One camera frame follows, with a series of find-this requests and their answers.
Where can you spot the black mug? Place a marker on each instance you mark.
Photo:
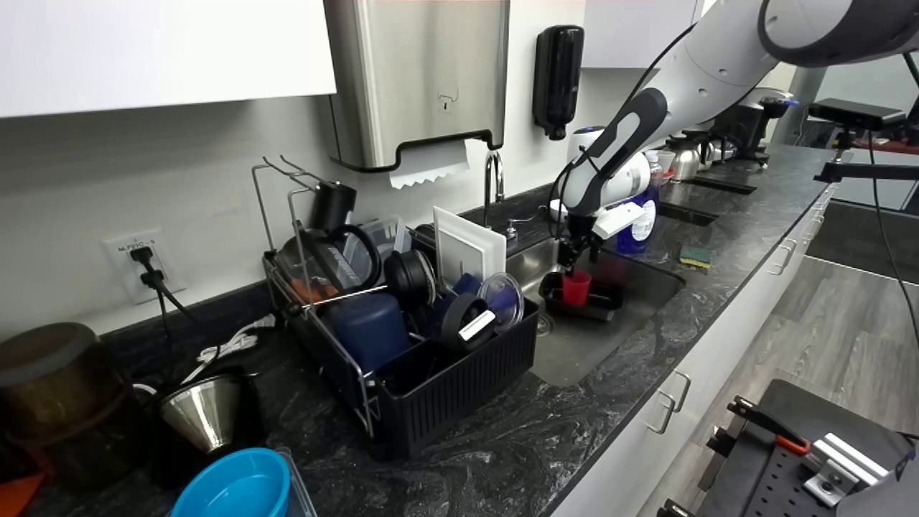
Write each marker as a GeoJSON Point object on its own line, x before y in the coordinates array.
{"type": "Point", "coordinates": [333, 207]}

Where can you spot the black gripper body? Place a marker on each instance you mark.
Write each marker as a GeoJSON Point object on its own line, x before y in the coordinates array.
{"type": "Point", "coordinates": [577, 233]}

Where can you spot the white upper cabinet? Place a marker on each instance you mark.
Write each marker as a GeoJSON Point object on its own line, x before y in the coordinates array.
{"type": "Point", "coordinates": [99, 55]}

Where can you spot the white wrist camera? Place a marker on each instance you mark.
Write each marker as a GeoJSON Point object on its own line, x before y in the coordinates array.
{"type": "Point", "coordinates": [610, 221]}

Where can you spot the black dish rack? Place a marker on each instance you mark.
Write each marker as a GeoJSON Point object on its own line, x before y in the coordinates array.
{"type": "Point", "coordinates": [457, 353]}

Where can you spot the clear glass bowl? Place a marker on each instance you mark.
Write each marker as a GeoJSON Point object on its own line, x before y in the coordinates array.
{"type": "Point", "coordinates": [504, 299]}

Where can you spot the green yellow sponge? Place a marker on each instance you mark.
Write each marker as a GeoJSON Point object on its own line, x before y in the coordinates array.
{"type": "Point", "coordinates": [696, 256]}

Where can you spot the blue dish soap bottle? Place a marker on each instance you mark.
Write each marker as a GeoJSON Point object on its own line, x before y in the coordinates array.
{"type": "Point", "coordinates": [632, 238]}

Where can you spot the black soap dispenser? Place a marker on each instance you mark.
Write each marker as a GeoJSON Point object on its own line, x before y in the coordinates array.
{"type": "Point", "coordinates": [557, 77]}

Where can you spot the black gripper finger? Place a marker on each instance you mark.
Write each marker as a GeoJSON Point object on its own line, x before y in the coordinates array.
{"type": "Point", "coordinates": [567, 258]}
{"type": "Point", "coordinates": [593, 258]}

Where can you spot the white wall outlet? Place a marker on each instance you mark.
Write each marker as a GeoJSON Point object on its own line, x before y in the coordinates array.
{"type": "Point", "coordinates": [126, 267]}

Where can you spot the black plastic tray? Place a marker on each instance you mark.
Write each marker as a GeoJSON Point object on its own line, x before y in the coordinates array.
{"type": "Point", "coordinates": [600, 306]}

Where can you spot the dark round lidded pot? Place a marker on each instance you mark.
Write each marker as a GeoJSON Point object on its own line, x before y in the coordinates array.
{"type": "Point", "coordinates": [56, 389]}

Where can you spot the red handled tool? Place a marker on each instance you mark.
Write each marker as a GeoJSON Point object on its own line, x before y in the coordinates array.
{"type": "Point", "coordinates": [782, 435]}

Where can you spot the white square plate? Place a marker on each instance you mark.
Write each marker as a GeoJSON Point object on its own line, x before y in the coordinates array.
{"type": "Point", "coordinates": [467, 247]}

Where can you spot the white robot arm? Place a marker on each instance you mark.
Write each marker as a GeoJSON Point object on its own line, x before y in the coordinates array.
{"type": "Point", "coordinates": [709, 66]}

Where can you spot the stainless steel sink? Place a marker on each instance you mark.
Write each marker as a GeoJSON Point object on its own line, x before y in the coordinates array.
{"type": "Point", "coordinates": [570, 347]}

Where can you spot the dark blue cup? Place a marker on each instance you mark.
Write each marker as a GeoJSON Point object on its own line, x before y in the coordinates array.
{"type": "Point", "coordinates": [370, 327]}

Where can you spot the steel paper towel dispenser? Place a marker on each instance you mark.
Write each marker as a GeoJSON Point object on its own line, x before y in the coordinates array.
{"type": "Point", "coordinates": [415, 72]}

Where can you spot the black coffee machine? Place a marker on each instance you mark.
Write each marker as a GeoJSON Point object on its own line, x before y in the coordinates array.
{"type": "Point", "coordinates": [738, 131]}

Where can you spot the black tool cart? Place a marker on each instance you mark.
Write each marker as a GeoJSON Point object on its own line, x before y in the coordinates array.
{"type": "Point", "coordinates": [853, 465]}

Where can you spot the blue plastic bowl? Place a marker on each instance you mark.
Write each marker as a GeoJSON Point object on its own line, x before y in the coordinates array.
{"type": "Point", "coordinates": [241, 482]}

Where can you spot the red plastic cup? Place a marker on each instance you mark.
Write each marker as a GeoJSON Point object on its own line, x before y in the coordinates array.
{"type": "Point", "coordinates": [574, 287]}

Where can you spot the chrome sink faucet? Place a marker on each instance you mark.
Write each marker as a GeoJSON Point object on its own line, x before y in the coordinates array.
{"type": "Point", "coordinates": [494, 182]}

